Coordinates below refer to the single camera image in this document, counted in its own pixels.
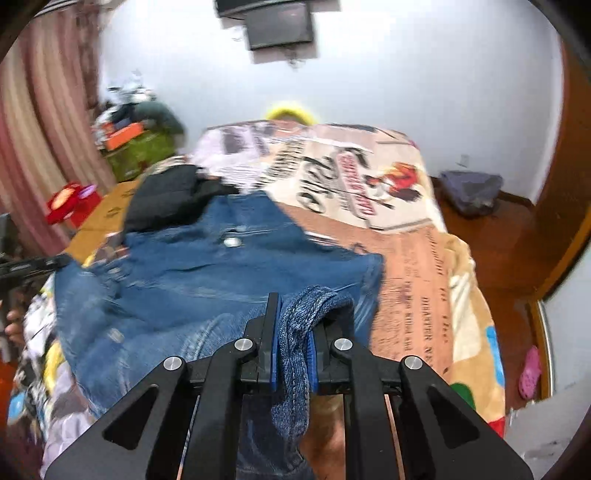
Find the small black wall monitor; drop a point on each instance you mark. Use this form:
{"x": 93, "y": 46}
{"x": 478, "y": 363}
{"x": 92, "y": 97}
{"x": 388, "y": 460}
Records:
{"x": 280, "y": 25}

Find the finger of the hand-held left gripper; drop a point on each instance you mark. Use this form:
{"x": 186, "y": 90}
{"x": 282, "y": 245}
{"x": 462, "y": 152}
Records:
{"x": 37, "y": 266}

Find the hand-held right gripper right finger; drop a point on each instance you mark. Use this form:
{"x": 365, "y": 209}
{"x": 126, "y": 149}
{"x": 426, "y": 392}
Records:
{"x": 315, "y": 364}

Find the striped red curtain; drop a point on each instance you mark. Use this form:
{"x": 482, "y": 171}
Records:
{"x": 41, "y": 124}

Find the orange box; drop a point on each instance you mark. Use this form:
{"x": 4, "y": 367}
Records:
{"x": 122, "y": 136}

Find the printed blanket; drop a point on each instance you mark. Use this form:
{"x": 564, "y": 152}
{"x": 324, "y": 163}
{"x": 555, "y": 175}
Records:
{"x": 415, "y": 258}

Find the green patterned cloth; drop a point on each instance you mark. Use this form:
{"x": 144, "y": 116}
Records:
{"x": 136, "y": 157}

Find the wooden door frame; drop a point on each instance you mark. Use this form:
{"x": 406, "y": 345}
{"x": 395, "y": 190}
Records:
{"x": 565, "y": 184}

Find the blue denim jacket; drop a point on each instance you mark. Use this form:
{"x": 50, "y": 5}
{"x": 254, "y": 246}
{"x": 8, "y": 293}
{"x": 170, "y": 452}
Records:
{"x": 184, "y": 277}

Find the black clothing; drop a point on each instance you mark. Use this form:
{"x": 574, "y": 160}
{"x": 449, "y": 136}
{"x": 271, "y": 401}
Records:
{"x": 166, "y": 196}

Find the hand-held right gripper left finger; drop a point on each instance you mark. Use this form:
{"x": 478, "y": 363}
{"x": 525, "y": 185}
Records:
{"x": 274, "y": 355}

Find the red plush toy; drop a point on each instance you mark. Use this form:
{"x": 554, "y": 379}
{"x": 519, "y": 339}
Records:
{"x": 62, "y": 203}

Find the pile of clutter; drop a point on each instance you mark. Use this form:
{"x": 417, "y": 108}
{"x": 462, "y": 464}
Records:
{"x": 122, "y": 99}

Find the wall-mounted black television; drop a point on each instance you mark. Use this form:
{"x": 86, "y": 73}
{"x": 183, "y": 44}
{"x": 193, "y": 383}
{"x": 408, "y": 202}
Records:
{"x": 277, "y": 7}

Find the white wall socket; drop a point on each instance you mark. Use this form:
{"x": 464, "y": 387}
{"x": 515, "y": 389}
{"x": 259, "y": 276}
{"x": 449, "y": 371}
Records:
{"x": 463, "y": 160}

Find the wooden lap desk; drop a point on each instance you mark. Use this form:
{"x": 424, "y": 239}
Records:
{"x": 101, "y": 210}

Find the grey backpack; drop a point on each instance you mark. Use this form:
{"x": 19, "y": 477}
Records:
{"x": 471, "y": 191}

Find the pink slipper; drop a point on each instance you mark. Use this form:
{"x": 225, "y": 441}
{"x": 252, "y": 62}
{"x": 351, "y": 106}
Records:
{"x": 529, "y": 371}

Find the yellow curved object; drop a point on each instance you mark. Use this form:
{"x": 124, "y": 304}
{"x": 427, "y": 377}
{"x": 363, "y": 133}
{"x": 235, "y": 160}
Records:
{"x": 291, "y": 113}

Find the white wardrobe sliding door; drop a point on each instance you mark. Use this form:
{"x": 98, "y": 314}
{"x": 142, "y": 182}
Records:
{"x": 549, "y": 392}

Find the person's left hand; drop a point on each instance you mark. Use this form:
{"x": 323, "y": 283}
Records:
{"x": 12, "y": 323}

